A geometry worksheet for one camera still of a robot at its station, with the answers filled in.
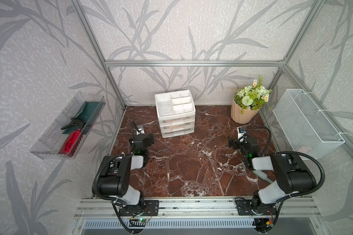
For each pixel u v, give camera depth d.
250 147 0.72
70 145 0.58
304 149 0.71
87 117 0.71
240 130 0.81
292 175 0.46
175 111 0.89
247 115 1.02
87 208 0.75
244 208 0.73
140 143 0.71
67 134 0.64
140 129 0.80
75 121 0.66
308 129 0.63
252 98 0.85
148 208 0.72
